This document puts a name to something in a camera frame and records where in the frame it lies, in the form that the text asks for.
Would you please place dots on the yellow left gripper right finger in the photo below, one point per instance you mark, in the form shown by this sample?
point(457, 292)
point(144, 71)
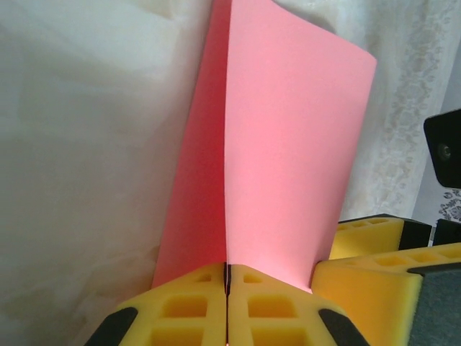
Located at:
point(241, 306)

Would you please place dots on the pink paper sheet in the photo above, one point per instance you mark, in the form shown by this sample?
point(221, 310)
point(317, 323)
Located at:
point(281, 144)

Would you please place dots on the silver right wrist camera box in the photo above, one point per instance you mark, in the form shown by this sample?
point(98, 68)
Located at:
point(444, 151)

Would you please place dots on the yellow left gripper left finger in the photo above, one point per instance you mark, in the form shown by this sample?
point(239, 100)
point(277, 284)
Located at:
point(216, 306)

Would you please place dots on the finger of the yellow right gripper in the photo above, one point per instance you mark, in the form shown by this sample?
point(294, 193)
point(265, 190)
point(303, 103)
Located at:
point(360, 239)
point(378, 299)

